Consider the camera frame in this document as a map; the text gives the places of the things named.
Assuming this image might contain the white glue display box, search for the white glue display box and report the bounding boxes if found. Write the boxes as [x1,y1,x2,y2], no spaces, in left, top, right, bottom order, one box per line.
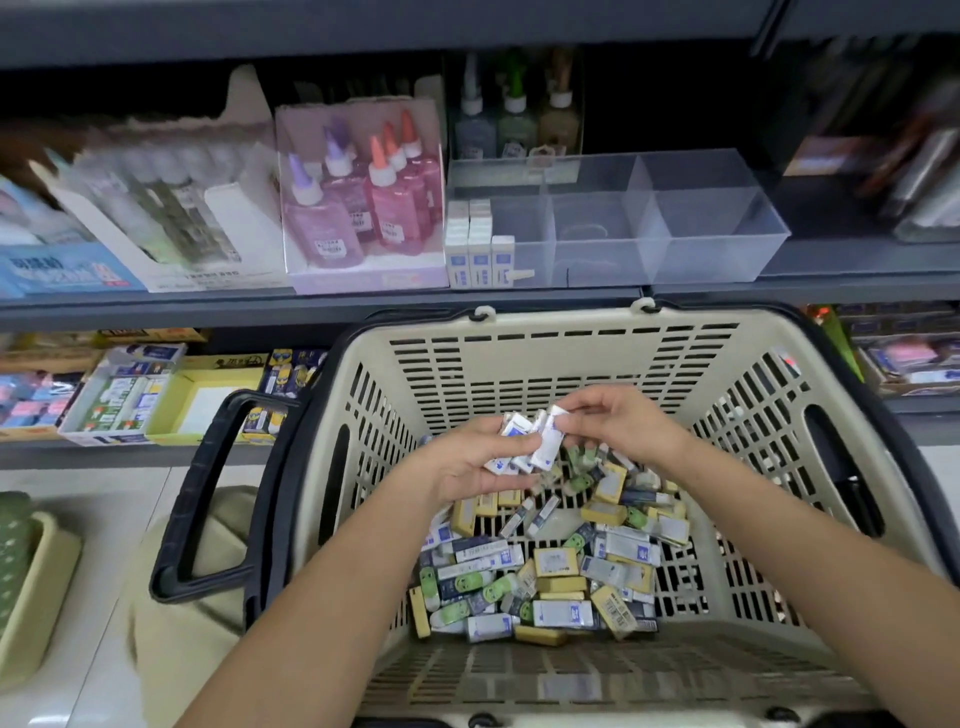
[30,67,287,294]

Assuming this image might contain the pile of erasers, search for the pile of erasers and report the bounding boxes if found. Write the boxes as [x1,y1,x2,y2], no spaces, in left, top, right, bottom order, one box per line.
[408,435,695,647]

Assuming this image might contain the white eraser display box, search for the white eraser display box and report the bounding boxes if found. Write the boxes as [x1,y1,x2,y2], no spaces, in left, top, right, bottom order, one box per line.
[60,342,189,447]

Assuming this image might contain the pink glue display box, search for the pink glue display box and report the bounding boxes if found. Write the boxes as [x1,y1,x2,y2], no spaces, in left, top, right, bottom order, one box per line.
[274,97,452,294]

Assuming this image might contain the grey store shelves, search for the grey store shelves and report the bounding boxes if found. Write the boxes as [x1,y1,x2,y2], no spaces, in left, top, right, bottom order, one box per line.
[0,0,960,474]

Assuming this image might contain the yellow plastic basket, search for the yellow plastic basket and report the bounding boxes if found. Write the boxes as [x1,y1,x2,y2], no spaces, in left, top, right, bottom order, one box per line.
[0,510,84,692]

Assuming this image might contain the pink glue bottle orange cap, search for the pink glue bottle orange cap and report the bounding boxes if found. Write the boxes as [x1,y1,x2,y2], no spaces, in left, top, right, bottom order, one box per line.
[397,108,447,204]
[367,135,429,254]
[382,120,444,227]

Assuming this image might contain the dark blue yellow packets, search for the dark blue yellow packets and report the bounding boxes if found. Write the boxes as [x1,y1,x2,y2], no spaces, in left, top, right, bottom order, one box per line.
[240,348,324,440]

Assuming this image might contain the rows of white erasers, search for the rows of white erasers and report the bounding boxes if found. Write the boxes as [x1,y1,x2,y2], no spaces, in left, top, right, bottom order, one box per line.
[444,199,518,290]

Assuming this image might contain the person's right hand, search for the person's right hand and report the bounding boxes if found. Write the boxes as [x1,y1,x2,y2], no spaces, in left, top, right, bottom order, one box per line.
[555,382,695,479]

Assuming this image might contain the clear plastic divider tray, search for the clear plastic divider tray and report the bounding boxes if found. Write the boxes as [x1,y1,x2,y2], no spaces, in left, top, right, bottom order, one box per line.
[445,147,792,290]

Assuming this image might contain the row of clear glue bottles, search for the row of clear glue bottles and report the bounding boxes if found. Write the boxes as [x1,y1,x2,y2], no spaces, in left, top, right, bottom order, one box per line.
[82,142,242,264]

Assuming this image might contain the person's right forearm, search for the person's right forearm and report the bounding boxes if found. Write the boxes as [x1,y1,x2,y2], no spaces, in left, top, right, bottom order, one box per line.
[660,442,960,728]

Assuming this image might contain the pink glue bottle purple cap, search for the pink glue bottle purple cap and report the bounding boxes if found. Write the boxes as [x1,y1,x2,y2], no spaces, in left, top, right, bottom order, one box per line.
[285,153,365,269]
[322,123,380,242]

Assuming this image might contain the translucent glue bottle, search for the translucent glue bottle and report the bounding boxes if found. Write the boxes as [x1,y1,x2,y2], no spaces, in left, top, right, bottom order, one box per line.
[498,52,539,159]
[537,48,584,155]
[454,52,500,159]

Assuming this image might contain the green plastic basket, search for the green plastic basket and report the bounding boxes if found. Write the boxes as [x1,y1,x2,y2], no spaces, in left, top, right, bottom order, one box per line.
[0,492,39,632]

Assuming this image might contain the yellow empty display box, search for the yellow empty display box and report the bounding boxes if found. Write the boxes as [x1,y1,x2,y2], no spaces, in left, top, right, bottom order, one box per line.
[145,355,269,444]

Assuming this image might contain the beige shopping basket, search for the beige shopping basket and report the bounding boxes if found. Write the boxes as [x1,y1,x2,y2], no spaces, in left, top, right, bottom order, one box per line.
[150,297,960,728]

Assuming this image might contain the pink stationery packets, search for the pink stationery packets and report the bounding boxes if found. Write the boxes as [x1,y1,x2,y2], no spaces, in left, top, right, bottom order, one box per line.
[0,367,84,437]

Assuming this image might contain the person's left forearm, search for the person's left forearm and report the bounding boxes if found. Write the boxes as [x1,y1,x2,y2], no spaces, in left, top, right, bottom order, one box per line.
[177,487,459,728]

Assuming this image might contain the person's left hand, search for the person's left hand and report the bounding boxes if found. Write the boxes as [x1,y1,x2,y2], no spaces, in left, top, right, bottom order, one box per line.
[405,415,542,515]

